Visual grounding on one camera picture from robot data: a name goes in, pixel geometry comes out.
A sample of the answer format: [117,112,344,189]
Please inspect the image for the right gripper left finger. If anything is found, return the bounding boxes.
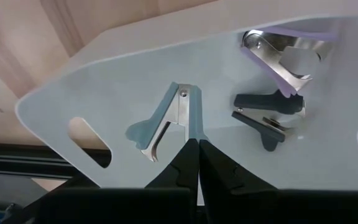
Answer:
[146,139,200,189]

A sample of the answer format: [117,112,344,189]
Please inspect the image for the light blue staple remover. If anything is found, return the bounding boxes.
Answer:
[124,81,210,163]

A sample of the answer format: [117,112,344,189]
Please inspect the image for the white plastic bin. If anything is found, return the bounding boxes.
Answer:
[14,0,358,191]

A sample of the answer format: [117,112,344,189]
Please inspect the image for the black staple remover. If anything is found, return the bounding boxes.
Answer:
[231,89,306,152]

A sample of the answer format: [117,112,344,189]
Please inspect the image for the lilac staple remover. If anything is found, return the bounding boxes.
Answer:
[240,26,338,99]

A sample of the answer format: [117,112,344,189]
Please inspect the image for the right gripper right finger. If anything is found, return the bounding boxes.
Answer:
[200,139,278,190]

